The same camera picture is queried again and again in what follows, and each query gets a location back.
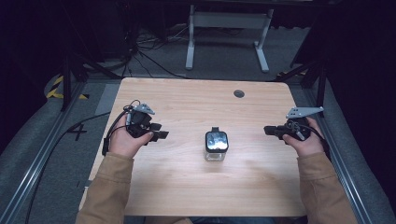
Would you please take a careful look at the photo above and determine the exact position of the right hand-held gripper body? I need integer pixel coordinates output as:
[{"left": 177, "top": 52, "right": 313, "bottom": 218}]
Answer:
[{"left": 281, "top": 106, "right": 325, "bottom": 142}]

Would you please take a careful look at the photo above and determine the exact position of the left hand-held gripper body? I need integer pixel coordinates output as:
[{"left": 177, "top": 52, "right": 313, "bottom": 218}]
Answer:
[{"left": 125, "top": 103, "right": 156, "bottom": 139}]

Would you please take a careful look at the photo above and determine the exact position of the glass jar with black lid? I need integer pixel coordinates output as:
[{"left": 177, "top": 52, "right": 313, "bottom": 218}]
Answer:
[{"left": 204, "top": 126, "right": 230, "bottom": 162}]

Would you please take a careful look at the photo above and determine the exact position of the person's right hand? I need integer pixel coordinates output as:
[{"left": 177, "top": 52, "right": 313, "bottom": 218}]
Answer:
[{"left": 282, "top": 117, "right": 326, "bottom": 159}]

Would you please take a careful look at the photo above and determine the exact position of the person's left hand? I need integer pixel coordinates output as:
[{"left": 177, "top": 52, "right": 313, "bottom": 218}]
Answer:
[{"left": 108, "top": 123, "right": 154, "bottom": 159}]

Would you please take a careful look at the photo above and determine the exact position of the black metal stand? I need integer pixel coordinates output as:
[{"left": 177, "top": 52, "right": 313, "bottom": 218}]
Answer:
[
  {"left": 275, "top": 59, "right": 329, "bottom": 119},
  {"left": 60, "top": 50, "right": 123, "bottom": 113}
]

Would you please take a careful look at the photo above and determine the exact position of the black tape floor mark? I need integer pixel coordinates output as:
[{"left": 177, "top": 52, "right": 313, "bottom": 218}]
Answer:
[{"left": 66, "top": 123, "right": 88, "bottom": 142}]

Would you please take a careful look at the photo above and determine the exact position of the yellow black hazard tape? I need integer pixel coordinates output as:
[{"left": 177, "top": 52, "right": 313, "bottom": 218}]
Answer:
[{"left": 46, "top": 75, "right": 91, "bottom": 101}]

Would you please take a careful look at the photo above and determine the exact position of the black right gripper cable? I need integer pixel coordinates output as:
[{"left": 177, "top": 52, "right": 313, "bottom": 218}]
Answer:
[{"left": 288, "top": 119, "right": 332, "bottom": 161}]

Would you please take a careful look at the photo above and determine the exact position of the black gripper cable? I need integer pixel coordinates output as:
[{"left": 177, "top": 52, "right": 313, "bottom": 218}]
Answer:
[
  {"left": 23, "top": 99, "right": 142, "bottom": 224},
  {"left": 288, "top": 119, "right": 332, "bottom": 161}
]

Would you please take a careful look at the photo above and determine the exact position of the aluminium floor rail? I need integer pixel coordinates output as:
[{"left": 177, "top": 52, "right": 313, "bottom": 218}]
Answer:
[
  {"left": 0, "top": 81, "right": 87, "bottom": 224},
  {"left": 304, "top": 88, "right": 375, "bottom": 224}
]

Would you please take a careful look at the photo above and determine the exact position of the bundle of black floor cables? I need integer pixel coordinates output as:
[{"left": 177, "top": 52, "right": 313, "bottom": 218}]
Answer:
[{"left": 120, "top": 22, "right": 191, "bottom": 80}]

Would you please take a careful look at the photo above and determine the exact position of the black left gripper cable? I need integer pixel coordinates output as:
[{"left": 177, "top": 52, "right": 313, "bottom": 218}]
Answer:
[{"left": 23, "top": 99, "right": 142, "bottom": 224}]

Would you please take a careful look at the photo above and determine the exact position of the white metal table frame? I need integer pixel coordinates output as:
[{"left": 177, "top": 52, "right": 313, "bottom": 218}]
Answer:
[{"left": 185, "top": 4, "right": 276, "bottom": 75}]

